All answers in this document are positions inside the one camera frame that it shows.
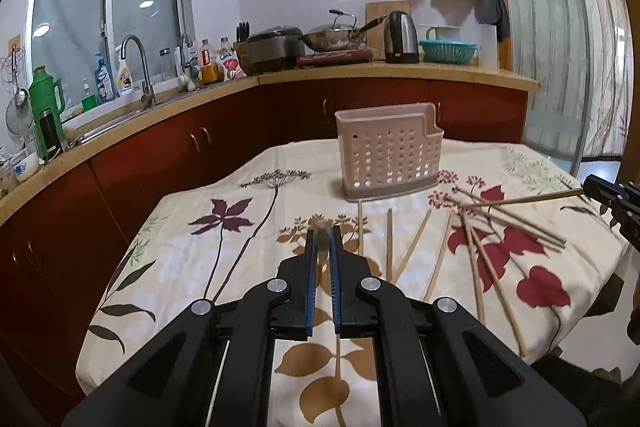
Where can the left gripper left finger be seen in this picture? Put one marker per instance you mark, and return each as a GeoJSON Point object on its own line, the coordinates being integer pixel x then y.
{"type": "Point", "coordinates": [211, 365]}

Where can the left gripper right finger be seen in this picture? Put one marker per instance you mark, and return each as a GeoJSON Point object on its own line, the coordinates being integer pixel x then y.
{"type": "Point", "coordinates": [435, 364]}

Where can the red kitchen cabinets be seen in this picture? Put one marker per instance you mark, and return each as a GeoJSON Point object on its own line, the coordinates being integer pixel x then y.
{"type": "Point", "coordinates": [92, 213]}

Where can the floral white tablecloth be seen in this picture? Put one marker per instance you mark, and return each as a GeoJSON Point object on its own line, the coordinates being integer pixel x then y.
{"type": "Point", "coordinates": [318, 285]}

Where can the glass sliding door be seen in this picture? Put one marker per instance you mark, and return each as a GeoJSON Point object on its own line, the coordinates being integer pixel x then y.
{"type": "Point", "coordinates": [581, 52]}

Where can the translucent plastic container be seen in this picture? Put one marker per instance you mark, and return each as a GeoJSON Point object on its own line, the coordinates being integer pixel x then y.
{"type": "Point", "coordinates": [488, 47]}

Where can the pink perforated utensil holder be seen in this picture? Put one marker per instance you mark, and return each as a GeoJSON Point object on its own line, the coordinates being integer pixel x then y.
{"type": "Point", "coordinates": [388, 151]}

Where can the teal plastic colander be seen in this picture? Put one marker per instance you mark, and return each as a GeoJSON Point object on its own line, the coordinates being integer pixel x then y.
{"type": "Point", "coordinates": [447, 52]}

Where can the white plastic jug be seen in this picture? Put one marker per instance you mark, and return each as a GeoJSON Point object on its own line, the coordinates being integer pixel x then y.
{"type": "Point", "coordinates": [448, 33]}

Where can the stainless electric kettle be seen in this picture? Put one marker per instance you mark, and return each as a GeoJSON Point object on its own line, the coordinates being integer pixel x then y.
{"type": "Point", "coordinates": [400, 39]}

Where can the black slim flask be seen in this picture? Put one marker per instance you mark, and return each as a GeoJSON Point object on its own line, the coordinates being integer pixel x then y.
{"type": "Point", "coordinates": [51, 141]}

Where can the stainless steel sink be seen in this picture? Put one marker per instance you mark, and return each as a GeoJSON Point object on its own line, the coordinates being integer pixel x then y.
{"type": "Point", "coordinates": [94, 132]}

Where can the white blue patterned bowl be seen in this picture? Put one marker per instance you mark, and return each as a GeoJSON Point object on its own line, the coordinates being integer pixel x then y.
{"type": "Point", "coordinates": [27, 167]}

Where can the small green soap bottle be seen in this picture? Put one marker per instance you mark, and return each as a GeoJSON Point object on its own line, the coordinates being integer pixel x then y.
{"type": "Point", "coordinates": [89, 101]}

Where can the cooking oil bottle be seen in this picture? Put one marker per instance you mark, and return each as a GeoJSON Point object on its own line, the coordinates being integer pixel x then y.
{"type": "Point", "coordinates": [208, 64]}

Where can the wooden cutting board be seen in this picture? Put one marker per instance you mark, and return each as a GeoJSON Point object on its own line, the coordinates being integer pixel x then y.
{"type": "Point", "coordinates": [375, 36]}

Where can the white spray cleaner bottle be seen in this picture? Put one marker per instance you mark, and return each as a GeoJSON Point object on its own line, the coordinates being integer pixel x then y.
{"type": "Point", "coordinates": [124, 80]}

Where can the red white snack bag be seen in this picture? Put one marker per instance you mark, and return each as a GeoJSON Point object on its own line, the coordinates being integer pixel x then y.
{"type": "Point", "coordinates": [230, 65]}

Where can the blue dish soap bottle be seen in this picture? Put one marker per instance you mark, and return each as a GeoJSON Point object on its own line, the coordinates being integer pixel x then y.
{"type": "Point", "coordinates": [103, 80]}

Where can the knife block with knives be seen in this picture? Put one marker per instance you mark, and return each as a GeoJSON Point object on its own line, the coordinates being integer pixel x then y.
{"type": "Point", "coordinates": [242, 32]}

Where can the red induction cooktop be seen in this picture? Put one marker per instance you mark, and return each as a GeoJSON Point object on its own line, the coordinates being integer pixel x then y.
{"type": "Point", "coordinates": [334, 58]}

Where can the green thermos flask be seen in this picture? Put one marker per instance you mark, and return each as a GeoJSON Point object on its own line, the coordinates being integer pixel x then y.
{"type": "Point", "coordinates": [48, 102]}

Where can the steel wok with lid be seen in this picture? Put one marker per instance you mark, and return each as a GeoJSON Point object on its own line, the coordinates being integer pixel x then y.
{"type": "Point", "coordinates": [342, 34]}

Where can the black rice cooker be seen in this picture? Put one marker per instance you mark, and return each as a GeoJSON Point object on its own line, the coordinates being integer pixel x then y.
{"type": "Point", "coordinates": [275, 49]}

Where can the sliding glass window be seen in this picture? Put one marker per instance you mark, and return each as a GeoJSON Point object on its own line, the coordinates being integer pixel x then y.
{"type": "Point", "coordinates": [105, 16]}

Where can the hanging wire strainer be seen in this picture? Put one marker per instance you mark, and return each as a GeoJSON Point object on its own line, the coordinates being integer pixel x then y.
{"type": "Point", "coordinates": [18, 111]}

